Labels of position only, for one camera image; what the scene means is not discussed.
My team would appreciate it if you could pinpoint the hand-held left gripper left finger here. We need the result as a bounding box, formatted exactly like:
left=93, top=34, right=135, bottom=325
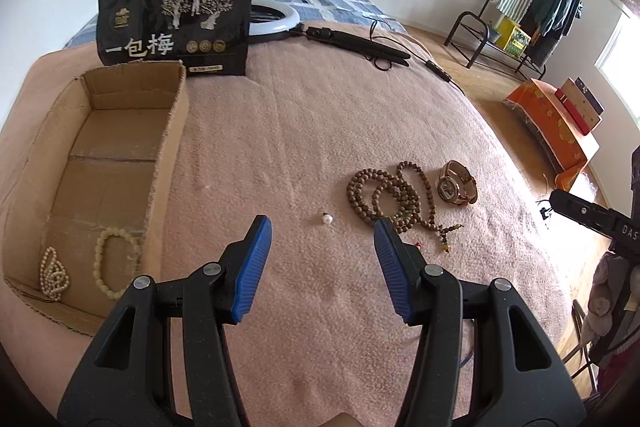
left=57, top=214, right=273, bottom=427

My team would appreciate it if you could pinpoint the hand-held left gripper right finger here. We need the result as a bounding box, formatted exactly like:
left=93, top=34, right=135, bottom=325
left=372, top=218, right=587, bottom=427

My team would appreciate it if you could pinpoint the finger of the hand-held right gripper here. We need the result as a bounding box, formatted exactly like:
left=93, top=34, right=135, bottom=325
left=550, top=189, right=640, bottom=253

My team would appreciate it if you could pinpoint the brown wooden bead necklace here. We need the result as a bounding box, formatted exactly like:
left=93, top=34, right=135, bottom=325
left=346, top=160, right=465, bottom=254

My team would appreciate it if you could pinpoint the wristwatch with leather strap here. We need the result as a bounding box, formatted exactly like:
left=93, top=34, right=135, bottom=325
left=436, top=160, right=479, bottom=206

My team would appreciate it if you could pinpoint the cardboard box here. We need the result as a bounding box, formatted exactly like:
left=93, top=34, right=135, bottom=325
left=2, top=59, right=190, bottom=338

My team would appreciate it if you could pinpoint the beige flat box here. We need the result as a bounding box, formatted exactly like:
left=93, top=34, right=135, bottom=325
left=560, top=77, right=603, bottom=130

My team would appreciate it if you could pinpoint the red flat box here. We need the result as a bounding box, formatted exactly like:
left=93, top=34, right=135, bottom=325
left=554, top=88, right=591, bottom=136

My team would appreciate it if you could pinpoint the person's floral clothing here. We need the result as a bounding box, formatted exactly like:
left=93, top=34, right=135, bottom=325
left=582, top=252, right=640, bottom=388

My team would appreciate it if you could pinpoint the orange covered side table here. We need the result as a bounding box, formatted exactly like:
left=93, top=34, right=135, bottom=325
left=504, top=78, right=601, bottom=192

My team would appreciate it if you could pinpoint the window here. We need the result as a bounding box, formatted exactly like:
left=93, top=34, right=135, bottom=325
left=595, top=4, right=640, bottom=130

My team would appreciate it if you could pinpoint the yellow box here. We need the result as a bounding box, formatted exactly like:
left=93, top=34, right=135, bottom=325
left=492, top=17, right=532, bottom=58

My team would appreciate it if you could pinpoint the black folded tripod stand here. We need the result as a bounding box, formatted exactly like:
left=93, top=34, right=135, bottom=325
left=290, top=26, right=411, bottom=68

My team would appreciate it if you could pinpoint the black snack bag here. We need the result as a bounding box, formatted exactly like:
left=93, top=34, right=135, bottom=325
left=96, top=0, right=256, bottom=78

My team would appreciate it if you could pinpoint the brown chair frame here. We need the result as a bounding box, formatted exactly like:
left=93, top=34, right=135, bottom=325
left=570, top=299, right=601, bottom=390

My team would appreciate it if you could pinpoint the white bead bracelet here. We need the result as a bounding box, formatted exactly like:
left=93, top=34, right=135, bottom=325
left=93, top=227, right=143, bottom=300

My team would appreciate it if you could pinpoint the black cable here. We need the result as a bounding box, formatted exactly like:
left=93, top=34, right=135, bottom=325
left=367, top=19, right=471, bottom=95

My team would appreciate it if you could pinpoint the small pearl bracelet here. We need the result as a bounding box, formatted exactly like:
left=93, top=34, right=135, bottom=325
left=39, top=246, right=70, bottom=303

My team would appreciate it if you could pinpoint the white ring light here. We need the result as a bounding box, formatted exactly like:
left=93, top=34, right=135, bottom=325
left=247, top=0, right=303, bottom=48

